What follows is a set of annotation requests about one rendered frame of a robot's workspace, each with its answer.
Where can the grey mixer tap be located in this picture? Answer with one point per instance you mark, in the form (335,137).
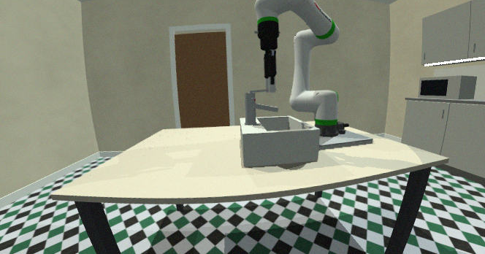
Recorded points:
(251,106)

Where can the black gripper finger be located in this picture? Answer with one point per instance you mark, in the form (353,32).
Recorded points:
(272,70)
(266,72)

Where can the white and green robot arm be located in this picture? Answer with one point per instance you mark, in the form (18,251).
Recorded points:
(324,104)

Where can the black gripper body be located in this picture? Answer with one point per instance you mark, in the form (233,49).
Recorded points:
(268,42)

